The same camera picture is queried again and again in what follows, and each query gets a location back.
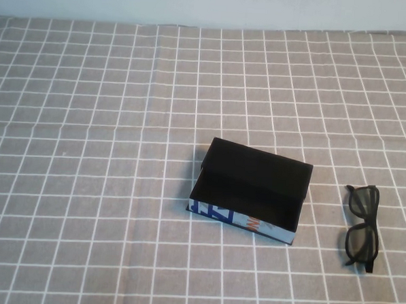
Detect black framed glasses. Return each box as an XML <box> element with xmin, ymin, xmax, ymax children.
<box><xmin>340</xmin><ymin>183</ymin><xmax>382</xmax><ymax>274</ymax></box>

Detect printed glasses case black lining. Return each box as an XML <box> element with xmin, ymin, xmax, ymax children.
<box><xmin>184</xmin><ymin>135</ymin><xmax>316</xmax><ymax>248</ymax></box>

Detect grey white checked tablecloth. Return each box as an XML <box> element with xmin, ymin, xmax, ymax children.
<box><xmin>0</xmin><ymin>10</ymin><xmax>406</xmax><ymax>304</ymax></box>

